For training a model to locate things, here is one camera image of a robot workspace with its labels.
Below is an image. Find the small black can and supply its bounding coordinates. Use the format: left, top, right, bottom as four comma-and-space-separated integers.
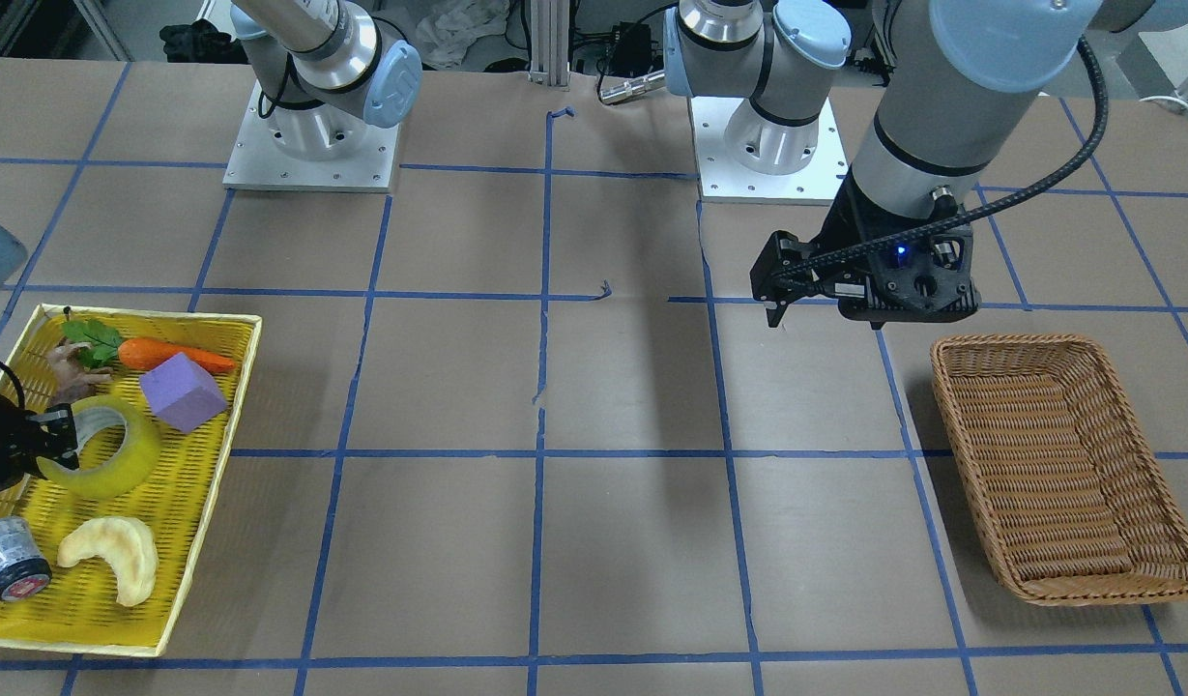
0, 515, 53, 603

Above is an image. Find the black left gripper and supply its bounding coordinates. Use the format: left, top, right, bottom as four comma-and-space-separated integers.
751, 176, 981, 329

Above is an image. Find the yellow tape roll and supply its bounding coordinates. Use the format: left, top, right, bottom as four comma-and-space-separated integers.
40, 396, 163, 501

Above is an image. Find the brown toy figure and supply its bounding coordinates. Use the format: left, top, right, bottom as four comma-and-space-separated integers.
46, 338, 112, 407

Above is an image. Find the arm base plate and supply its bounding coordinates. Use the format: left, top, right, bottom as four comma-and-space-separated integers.
689, 97, 849, 205
222, 83, 400, 194

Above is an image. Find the purple foam cube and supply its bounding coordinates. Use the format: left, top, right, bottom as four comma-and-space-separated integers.
139, 354, 228, 434

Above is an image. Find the yellow plastic tray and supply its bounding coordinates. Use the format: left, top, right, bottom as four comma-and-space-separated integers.
0, 304, 263, 657

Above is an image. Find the yellow toy banana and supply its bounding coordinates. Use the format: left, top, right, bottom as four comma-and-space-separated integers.
56, 515, 159, 607

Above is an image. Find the brown wicker basket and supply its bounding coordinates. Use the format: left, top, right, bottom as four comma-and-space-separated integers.
930, 333, 1188, 607

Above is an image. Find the orange toy carrot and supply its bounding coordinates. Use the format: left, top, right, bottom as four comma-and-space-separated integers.
62, 319, 239, 375

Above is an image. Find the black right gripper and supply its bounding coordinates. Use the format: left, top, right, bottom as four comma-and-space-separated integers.
0, 393, 78, 493

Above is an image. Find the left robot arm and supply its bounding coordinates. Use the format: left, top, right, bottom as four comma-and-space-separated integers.
663, 1, 1188, 329

